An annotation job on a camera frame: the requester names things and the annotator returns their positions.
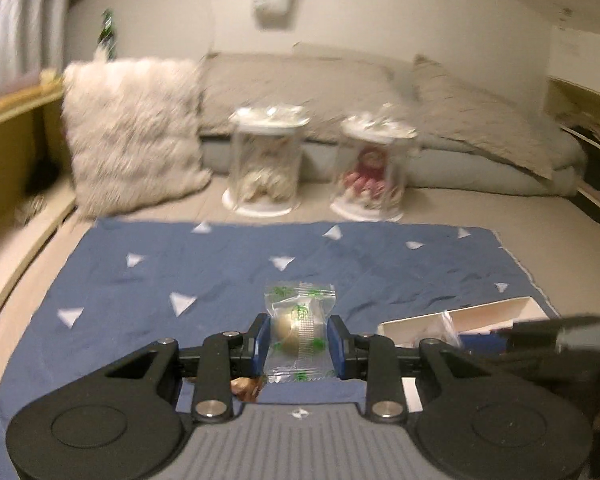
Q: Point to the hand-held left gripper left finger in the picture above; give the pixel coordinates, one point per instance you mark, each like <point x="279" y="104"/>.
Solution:
<point x="263" y="346"/>

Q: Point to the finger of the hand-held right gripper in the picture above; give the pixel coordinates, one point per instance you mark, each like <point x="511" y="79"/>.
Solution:
<point x="485" y="343"/>

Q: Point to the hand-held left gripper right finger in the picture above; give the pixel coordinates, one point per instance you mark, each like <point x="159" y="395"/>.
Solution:
<point x="335" y="347"/>

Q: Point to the white cardboard box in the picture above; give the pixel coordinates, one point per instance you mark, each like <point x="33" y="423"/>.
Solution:
<point x="495" y="312"/>

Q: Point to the clear green printed candy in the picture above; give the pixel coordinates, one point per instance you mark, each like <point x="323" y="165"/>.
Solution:
<point x="299" y="332"/>

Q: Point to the blue blanket with white triangles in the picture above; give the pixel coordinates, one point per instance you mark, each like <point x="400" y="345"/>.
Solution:
<point x="220" y="265"/>

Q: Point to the cream figure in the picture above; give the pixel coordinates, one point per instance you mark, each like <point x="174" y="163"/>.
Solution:
<point x="269" y="182"/>

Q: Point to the grey duvet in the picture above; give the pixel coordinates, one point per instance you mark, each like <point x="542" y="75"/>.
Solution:
<point x="460" y="170"/>

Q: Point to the pink doll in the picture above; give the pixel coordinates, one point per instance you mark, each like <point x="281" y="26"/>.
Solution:
<point x="365" y="172"/>

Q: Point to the clear case with pink doll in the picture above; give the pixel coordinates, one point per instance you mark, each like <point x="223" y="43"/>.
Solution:
<point x="372" y="170"/>

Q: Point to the clear case with cream figure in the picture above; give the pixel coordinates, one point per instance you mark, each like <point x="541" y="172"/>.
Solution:
<point x="267" y="160"/>

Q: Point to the beige textured blanket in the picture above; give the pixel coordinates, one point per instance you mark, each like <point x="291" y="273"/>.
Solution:
<point x="480" y="115"/>

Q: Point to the fluffy white pillow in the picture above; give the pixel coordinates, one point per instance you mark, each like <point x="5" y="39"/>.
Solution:
<point x="130" y="130"/>

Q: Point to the grey pillow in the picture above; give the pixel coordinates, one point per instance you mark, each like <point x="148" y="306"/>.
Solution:
<point x="300" y="95"/>

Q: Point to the cream wooden cabinet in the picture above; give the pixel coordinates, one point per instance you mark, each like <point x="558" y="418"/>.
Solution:
<point x="585" y="100"/>

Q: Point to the light wooden shelf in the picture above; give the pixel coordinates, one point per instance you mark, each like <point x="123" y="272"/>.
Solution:
<point x="15" y="160"/>

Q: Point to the green bottle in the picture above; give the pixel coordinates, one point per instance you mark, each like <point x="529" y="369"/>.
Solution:
<point x="107" y="35"/>

